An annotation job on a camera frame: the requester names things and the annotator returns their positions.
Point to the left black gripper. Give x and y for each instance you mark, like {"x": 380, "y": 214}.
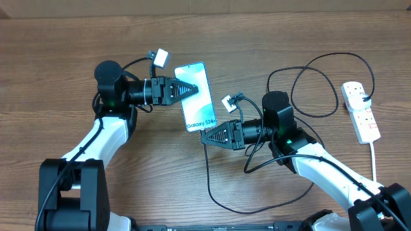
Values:
{"x": 164, "y": 90}

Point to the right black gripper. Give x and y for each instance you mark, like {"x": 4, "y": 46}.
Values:
{"x": 237, "y": 142}

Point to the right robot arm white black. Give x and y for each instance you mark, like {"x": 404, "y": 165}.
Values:
{"x": 369, "y": 205}

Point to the blue Samsung smartphone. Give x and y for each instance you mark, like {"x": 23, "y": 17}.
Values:
{"x": 198, "y": 109}

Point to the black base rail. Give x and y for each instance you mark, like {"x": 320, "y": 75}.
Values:
{"x": 275, "y": 226}

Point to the white power strip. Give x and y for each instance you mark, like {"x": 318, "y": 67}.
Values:
{"x": 364, "y": 123}

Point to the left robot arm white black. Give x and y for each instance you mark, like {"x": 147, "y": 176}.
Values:
{"x": 73, "y": 192}

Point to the white charger adapter plug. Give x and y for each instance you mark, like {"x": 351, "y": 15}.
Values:
{"x": 356, "y": 102}

